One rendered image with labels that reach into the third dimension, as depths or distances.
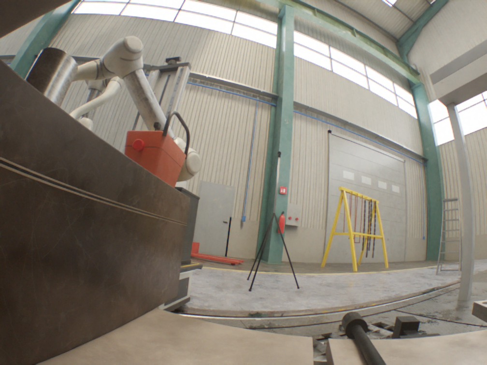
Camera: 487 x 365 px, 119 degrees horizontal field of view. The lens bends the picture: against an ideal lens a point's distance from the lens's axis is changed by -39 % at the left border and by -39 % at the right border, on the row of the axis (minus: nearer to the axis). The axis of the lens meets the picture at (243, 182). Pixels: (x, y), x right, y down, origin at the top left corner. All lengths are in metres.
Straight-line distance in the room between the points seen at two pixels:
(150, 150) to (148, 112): 0.46
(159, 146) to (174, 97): 1.09
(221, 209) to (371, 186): 6.52
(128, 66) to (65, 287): 0.90
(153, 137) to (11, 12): 0.48
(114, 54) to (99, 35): 9.68
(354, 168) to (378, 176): 1.49
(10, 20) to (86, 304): 0.55
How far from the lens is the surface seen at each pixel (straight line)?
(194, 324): 0.66
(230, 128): 7.90
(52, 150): 0.36
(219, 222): 7.03
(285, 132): 7.26
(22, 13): 0.52
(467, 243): 2.92
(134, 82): 1.10
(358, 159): 10.35
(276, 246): 6.47
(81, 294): 0.45
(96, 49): 10.19
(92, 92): 1.77
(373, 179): 10.72
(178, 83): 1.78
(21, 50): 10.46
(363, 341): 0.60
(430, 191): 14.76
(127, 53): 1.07
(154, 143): 0.65
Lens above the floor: 0.56
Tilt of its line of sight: 14 degrees up
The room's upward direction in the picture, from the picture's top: 7 degrees clockwise
